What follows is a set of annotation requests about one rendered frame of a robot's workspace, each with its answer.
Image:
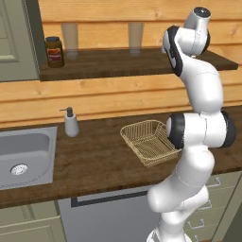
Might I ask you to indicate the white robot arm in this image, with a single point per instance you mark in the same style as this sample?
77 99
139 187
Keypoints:
201 94

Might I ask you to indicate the grey soap dispenser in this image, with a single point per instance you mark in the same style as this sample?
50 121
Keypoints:
71 124

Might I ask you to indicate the grey-green drawer front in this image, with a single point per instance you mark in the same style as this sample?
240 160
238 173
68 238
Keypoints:
220 201
227 181
209 220
204 235

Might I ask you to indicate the brown jar with dark lid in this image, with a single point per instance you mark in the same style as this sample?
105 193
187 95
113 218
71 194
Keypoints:
55 53

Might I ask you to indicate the grey-green wall cabinet door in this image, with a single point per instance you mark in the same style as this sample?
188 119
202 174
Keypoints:
14 41

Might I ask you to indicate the dark wooden shelf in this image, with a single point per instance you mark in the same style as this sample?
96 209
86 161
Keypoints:
119 63

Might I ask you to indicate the grey dishwasher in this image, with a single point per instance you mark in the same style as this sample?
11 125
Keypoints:
107 217

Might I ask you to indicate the grey steel sink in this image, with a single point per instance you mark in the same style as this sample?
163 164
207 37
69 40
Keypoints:
25 156

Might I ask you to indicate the grey-green base cabinet door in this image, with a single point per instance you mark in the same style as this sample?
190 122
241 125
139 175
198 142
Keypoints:
26 225

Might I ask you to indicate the clear drinking glass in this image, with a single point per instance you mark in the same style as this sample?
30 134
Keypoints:
69 39
135 37

